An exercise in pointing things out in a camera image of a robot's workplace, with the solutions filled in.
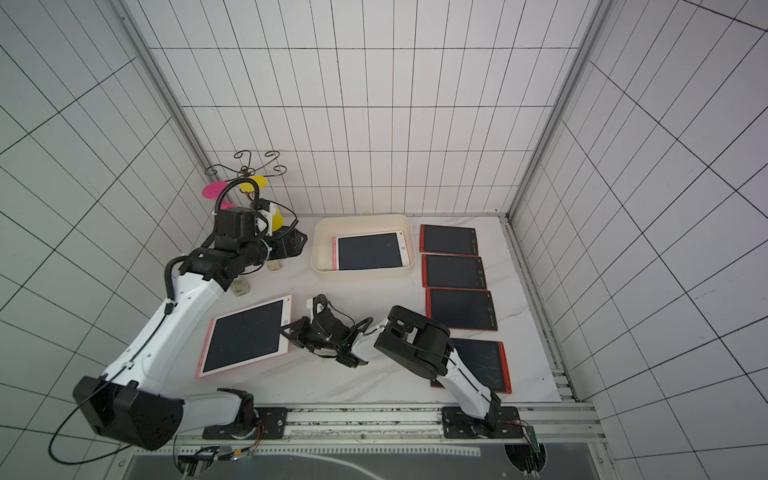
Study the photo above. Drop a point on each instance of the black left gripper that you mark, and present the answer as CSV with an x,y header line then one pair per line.
x,y
295,248

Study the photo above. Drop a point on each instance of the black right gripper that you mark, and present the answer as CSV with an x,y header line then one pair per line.
x,y
309,332

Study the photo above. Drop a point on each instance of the white pink writing tablet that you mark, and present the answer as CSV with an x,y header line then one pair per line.
x,y
245,337

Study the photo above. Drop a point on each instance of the pink bottom writing tablet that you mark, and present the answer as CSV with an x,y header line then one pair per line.
x,y
370,251

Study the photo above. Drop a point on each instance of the red writing tablet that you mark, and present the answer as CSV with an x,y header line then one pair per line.
x,y
486,360
448,240
453,272
462,309

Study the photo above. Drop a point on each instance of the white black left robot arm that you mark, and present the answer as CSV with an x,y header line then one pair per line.
x,y
125,402

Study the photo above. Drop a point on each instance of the cream plastic storage box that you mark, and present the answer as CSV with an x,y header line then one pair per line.
x,y
324,251

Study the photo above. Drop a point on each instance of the yellow plastic goblet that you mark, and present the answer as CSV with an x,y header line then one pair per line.
x,y
247,189

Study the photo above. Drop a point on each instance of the glass jar with beige contents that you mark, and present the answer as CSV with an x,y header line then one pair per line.
x,y
273,265

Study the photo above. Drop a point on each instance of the glass jar with grey contents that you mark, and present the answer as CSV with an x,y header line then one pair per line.
x,y
239,287

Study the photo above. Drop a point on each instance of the metal cup holder stand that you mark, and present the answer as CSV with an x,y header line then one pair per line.
x,y
272,168

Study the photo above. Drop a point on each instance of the pink plastic goblet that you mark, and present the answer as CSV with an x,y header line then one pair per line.
x,y
213,190

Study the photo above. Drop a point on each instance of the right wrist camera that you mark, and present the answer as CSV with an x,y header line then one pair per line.
x,y
320,311

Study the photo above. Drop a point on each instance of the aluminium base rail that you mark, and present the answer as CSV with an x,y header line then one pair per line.
x,y
388,423

